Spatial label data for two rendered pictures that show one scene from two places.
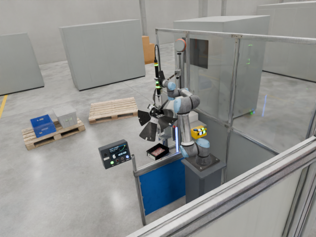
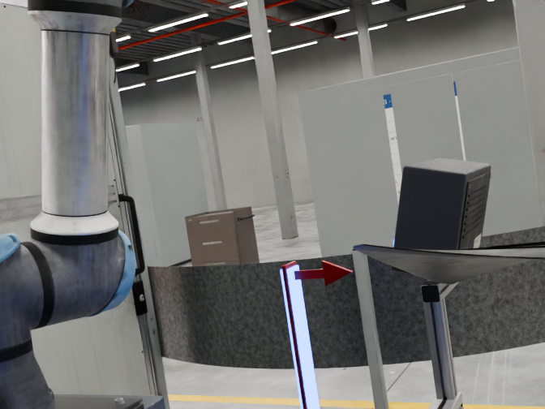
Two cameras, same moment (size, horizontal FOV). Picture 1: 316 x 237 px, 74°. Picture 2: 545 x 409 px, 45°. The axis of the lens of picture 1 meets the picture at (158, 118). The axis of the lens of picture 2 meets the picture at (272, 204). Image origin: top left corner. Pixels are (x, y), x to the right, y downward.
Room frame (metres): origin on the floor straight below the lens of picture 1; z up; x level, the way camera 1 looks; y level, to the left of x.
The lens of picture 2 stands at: (2.47, -0.56, 1.28)
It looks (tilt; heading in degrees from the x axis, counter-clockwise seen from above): 3 degrees down; 144
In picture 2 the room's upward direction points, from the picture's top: 9 degrees counter-clockwise
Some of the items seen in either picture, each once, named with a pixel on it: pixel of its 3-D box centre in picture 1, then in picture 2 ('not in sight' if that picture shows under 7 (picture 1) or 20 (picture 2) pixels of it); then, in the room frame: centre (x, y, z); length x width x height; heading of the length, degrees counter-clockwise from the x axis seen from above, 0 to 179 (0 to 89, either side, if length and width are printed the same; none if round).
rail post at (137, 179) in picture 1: (140, 201); not in sight; (1.72, 0.28, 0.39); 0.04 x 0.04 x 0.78; 26
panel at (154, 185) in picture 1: (172, 182); not in sight; (1.91, -0.10, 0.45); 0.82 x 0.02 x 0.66; 116
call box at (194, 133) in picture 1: (198, 132); not in sight; (2.08, -0.46, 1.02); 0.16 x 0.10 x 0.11; 116
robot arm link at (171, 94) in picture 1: (172, 94); not in sight; (2.04, -0.17, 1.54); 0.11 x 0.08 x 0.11; 100
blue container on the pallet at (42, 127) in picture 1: (43, 125); not in sight; (4.17, 2.54, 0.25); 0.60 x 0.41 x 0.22; 33
